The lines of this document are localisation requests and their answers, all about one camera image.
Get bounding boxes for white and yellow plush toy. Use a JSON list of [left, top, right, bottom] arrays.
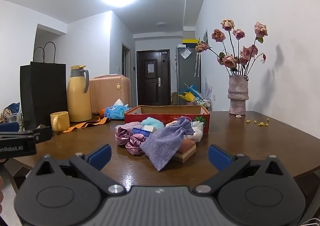
[[165, 120, 204, 143]]

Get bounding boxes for grey fridge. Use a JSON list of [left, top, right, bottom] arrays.
[[175, 45, 201, 105]]

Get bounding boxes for yellow mug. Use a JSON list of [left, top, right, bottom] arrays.
[[50, 111, 71, 132]]

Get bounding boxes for glass with rattan ball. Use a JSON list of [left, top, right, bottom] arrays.
[[3, 107, 21, 124]]

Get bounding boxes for yellow watering can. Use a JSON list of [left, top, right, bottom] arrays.
[[178, 91, 196, 103]]

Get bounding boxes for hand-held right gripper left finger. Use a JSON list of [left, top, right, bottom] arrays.
[[30, 144, 127, 195]]

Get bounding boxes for black paper bag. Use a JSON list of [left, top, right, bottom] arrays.
[[20, 41, 68, 132]]

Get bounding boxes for blue tissue packet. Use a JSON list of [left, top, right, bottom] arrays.
[[132, 128, 152, 138]]

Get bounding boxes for blue cloth bag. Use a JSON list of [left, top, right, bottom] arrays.
[[5, 102, 21, 119]]

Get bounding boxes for pink suitcase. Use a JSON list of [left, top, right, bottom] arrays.
[[89, 74, 132, 116]]

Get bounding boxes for hanging umbrellas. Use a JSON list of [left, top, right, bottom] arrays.
[[194, 52, 201, 78]]

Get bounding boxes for orange fabric strap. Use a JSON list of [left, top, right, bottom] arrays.
[[62, 116, 112, 133]]

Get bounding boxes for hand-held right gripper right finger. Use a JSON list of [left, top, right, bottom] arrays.
[[195, 144, 292, 194]]

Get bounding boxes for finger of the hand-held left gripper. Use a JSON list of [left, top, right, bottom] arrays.
[[0, 122, 20, 133], [0, 126, 53, 144]]

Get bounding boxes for pink ribbed vase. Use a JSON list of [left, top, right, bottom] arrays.
[[227, 75, 250, 116]]

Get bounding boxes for light blue fluffy cloth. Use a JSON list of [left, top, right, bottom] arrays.
[[141, 117, 164, 128]]

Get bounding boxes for red cardboard box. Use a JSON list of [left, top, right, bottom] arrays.
[[124, 105, 210, 133]]

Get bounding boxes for dark brown entrance door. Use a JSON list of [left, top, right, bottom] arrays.
[[136, 49, 171, 106]]

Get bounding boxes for blue tissue pack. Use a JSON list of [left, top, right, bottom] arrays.
[[103, 99, 133, 120]]

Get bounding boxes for brown sponge block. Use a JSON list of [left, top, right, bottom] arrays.
[[172, 139, 197, 163]]

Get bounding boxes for dried pink rose bouquet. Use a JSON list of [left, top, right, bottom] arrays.
[[195, 18, 269, 77]]

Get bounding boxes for scattered yellow flower bits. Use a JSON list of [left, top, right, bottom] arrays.
[[246, 118, 271, 127]]

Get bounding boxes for yellow box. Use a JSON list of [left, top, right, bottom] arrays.
[[182, 38, 200, 48]]

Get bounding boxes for purple drawstring pouch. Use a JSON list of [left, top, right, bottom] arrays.
[[139, 118, 194, 172]]

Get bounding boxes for metal storage rack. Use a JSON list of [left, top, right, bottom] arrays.
[[194, 98, 213, 112]]

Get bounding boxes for blue plastic toy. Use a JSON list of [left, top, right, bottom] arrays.
[[184, 83, 201, 98]]

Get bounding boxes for white cable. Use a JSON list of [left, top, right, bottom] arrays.
[[299, 218, 320, 226]]

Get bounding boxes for yellow thermos jug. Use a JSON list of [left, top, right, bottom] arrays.
[[66, 65, 93, 123]]

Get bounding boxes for lilac fluffy headband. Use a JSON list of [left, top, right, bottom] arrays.
[[124, 121, 143, 131]]

